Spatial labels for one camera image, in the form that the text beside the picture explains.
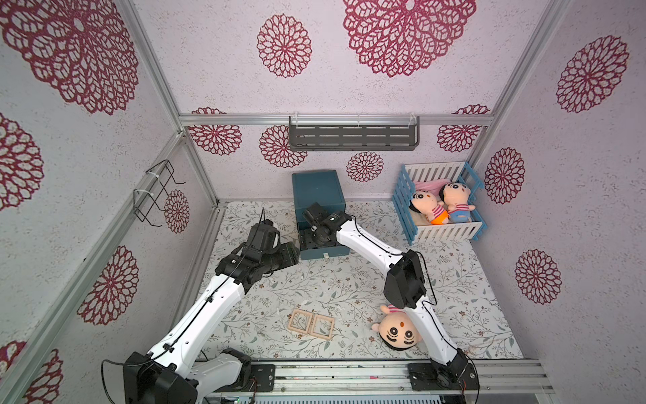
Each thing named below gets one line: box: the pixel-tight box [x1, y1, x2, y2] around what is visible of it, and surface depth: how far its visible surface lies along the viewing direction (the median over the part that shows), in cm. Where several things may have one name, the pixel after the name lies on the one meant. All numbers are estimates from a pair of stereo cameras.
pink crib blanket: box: [413, 178, 452, 196], surface depth 114 cm
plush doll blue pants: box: [439, 181, 477, 224], surface depth 104 cm
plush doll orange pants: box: [408, 190, 451, 225], surface depth 105 cm
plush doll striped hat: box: [371, 304, 423, 351], surface depth 77 cm
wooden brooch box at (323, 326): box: [310, 314, 335, 341], surface depth 85 cm
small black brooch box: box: [299, 228, 330, 251], surface depth 85 cm
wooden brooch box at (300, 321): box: [286, 308, 313, 335], surface depth 86 cm
